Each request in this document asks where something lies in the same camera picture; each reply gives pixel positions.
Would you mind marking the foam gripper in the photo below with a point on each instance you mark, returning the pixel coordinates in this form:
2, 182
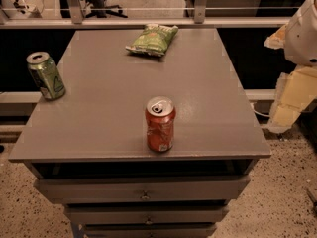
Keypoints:
302, 40

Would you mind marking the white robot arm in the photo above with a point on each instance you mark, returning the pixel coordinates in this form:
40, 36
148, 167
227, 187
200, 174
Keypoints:
306, 16

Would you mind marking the red coke can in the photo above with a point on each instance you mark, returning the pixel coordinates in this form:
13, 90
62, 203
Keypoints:
160, 114

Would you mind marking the green soda can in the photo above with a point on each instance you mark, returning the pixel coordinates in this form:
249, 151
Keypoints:
45, 74

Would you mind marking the green chip bag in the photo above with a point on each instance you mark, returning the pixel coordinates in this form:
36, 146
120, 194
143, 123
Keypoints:
154, 40

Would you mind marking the middle grey drawer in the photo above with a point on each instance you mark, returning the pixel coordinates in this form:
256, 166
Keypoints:
147, 215

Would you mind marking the grey drawer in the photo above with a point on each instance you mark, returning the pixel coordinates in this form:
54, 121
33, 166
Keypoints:
147, 215
113, 190
195, 230

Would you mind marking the grey drawer cabinet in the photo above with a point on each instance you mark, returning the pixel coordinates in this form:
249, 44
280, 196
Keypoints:
98, 130

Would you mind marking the bottom grey drawer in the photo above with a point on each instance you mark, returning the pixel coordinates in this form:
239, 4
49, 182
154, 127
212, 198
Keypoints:
195, 230

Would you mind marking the top grey drawer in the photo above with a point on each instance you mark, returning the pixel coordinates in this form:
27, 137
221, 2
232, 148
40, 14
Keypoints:
113, 190

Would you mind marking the metal railing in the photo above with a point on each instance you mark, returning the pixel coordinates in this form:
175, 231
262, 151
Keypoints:
45, 14

